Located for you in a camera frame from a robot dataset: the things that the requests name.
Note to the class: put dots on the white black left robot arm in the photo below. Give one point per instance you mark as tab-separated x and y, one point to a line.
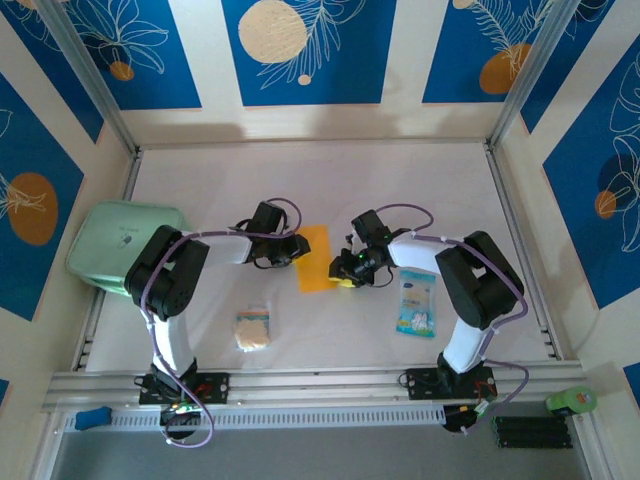
225	250

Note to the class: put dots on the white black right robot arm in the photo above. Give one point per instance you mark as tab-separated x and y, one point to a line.
415	255

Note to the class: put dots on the blue white wipes packet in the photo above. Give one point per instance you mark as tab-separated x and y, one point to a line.
416	305

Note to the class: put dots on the mint green zip pouch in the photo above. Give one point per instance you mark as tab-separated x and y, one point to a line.
110	235

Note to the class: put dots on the black ribbed rack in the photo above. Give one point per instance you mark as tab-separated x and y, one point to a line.
532	432

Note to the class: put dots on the green bottle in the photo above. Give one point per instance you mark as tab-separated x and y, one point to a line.
572	401

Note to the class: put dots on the blue bone-shaped sponge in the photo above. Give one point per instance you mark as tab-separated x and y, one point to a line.
92	419

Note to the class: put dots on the aluminium table edge rail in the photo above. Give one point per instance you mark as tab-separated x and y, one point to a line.
320	382

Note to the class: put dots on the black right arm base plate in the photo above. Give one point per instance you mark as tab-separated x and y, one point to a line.
420	384

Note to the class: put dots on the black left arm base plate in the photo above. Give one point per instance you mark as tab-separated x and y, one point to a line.
217	387

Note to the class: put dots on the aluminium side rail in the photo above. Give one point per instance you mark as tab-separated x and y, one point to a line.
507	200
90	325

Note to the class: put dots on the aluminium frame post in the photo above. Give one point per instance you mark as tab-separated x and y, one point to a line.
95	85
530	75

